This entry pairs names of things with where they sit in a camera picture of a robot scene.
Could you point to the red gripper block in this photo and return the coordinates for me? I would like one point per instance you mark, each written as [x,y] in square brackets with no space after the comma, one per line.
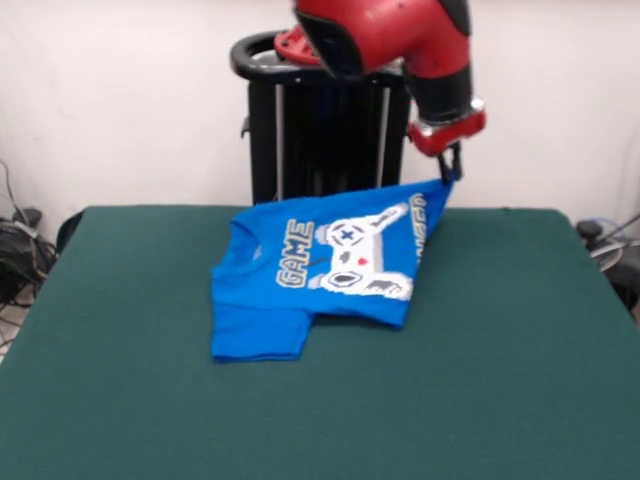
[445,135]

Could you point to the blue printed t-shirt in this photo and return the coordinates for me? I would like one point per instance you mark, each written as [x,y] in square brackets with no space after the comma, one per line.
[310,300]

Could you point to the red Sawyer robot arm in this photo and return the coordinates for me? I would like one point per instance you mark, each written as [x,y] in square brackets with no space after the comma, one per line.
[390,35]

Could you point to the dark green table cloth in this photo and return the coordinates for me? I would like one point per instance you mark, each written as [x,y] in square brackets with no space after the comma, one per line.
[450,375]

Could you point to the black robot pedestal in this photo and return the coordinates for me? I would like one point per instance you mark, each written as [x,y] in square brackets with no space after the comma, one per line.
[320,150]

